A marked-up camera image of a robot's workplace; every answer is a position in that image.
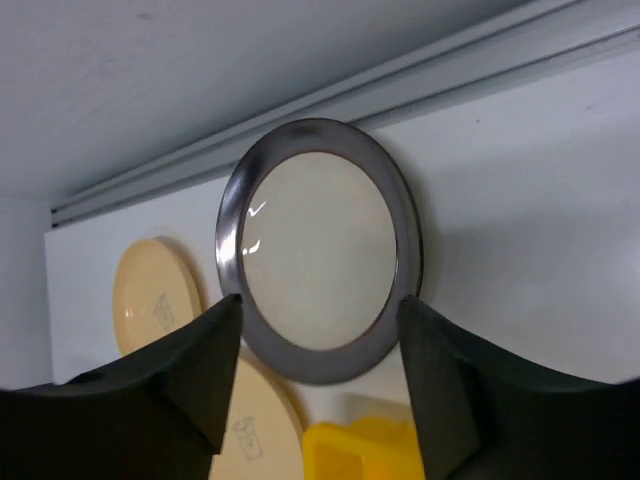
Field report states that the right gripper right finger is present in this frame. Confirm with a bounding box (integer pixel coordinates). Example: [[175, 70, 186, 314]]
[[397, 296, 639, 479]]

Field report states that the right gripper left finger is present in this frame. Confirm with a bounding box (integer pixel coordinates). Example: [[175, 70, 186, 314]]
[[1, 294, 243, 479]]

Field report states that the steel rimmed plate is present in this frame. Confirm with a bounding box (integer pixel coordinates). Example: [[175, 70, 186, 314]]
[[215, 118, 424, 385]]

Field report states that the yellow plastic bin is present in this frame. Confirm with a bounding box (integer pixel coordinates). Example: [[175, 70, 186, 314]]
[[302, 416, 425, 480]]

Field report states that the near orange plate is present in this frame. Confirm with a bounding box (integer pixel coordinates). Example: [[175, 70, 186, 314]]
[[207, 344, 306, 480]]

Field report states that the orange plate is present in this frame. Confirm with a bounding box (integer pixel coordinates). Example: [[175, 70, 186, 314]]
[[112, 237, 203, 356], [207, 344, 306, 480]]

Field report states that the far orange plate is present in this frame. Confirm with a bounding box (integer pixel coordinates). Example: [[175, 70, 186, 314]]
[[112, 237, 203, 356]]

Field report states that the aluminium frame rail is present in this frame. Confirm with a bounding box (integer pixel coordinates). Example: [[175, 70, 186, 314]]
[[49, 0, 640, 230]]

